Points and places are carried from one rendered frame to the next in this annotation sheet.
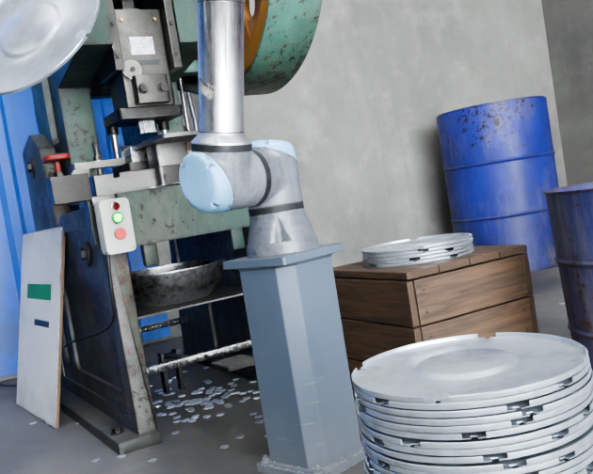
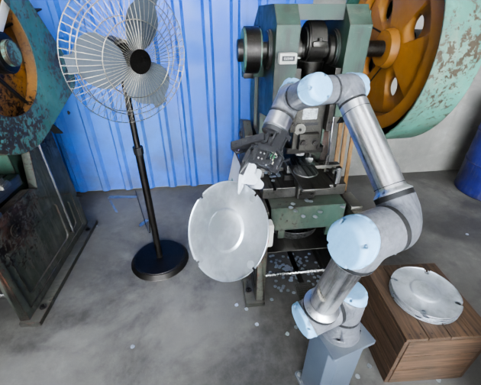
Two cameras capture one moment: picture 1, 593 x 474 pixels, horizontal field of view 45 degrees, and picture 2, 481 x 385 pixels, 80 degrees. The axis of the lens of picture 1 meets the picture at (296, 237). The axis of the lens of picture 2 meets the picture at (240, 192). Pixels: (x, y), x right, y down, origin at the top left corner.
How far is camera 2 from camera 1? 118 cm
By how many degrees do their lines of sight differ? 37
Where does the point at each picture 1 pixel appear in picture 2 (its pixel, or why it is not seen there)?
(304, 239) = (352, 342)
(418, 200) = (452, 133)
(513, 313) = (462, 357)
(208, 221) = (314, 222)
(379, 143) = not seen: hidden behind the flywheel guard
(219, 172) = (312, 332)
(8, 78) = (207, 259)
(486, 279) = (455, 345)
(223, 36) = (343, 286)
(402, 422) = not seen: outside the picture
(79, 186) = not seen: hidden behind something
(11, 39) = (214, 230)
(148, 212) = (285, 217)
